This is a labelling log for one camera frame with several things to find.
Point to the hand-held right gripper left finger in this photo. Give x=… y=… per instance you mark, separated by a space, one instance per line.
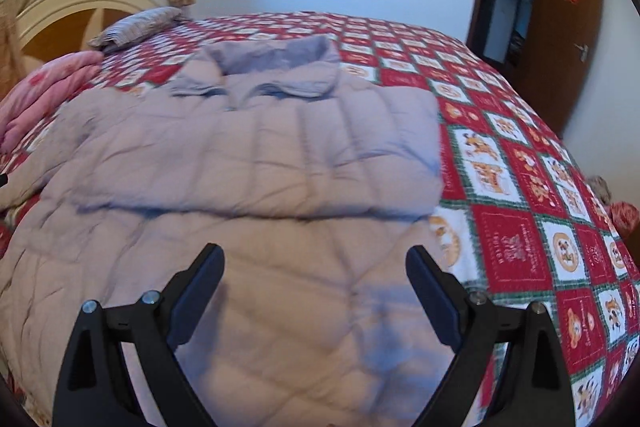
x=192 y=307

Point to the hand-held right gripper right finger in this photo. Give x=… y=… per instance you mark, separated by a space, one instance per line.
x=436 y=302

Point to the light grey padded jacket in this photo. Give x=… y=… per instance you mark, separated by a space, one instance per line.
x=250 y=157

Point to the pink folded blanket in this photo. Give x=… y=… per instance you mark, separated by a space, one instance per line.
x=45 y=87

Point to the red checked printed bedspread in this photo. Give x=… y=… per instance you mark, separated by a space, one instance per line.
x=525 y=232

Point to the cream wooden headboard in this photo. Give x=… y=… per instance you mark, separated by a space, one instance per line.
x=65 y=14

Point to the striped pillow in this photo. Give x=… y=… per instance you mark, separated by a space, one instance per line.
x=135 y=27

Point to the red cloth bundle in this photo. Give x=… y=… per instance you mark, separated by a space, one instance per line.
x=625 y=217

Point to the brown wooden door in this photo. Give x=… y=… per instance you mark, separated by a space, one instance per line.
x=555 y=57

